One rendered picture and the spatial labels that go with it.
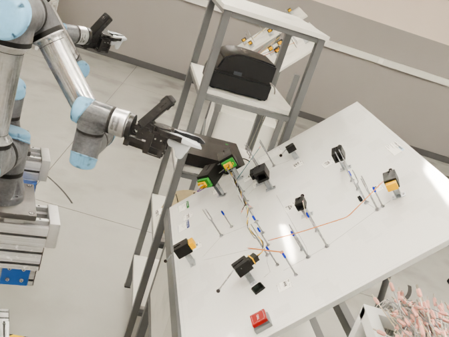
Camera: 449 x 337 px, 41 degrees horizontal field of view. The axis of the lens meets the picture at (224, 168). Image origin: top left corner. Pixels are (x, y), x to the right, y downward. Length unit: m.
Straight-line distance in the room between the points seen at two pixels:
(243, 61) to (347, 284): 1.33
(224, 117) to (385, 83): 5.01
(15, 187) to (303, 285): 0.94
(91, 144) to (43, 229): 0.44
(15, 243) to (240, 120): 3.42
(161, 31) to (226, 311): 7.70
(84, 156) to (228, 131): 3.60
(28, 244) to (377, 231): 1.12
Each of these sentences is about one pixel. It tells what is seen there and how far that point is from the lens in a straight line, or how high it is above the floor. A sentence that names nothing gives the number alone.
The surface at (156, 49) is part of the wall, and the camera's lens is 9.51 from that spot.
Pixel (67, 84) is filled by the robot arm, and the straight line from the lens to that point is 1.77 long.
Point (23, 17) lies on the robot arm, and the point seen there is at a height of 1.76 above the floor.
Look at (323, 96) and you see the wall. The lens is 9.67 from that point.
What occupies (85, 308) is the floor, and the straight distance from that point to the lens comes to 3.58.
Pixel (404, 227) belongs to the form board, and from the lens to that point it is 1.97.
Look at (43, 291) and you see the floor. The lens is 3.64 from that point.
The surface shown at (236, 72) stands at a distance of 2.83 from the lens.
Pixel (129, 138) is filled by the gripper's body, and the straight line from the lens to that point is 1.63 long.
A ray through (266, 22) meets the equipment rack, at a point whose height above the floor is 1.83.
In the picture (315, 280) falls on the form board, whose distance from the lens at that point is 1.93.
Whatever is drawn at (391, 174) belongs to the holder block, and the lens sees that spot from 2.06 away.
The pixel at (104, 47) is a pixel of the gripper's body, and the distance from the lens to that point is 2.68.
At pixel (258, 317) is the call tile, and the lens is 1.87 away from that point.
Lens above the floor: 2.07
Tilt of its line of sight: 19 degrees down
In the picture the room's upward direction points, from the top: 19 degrees clockwise
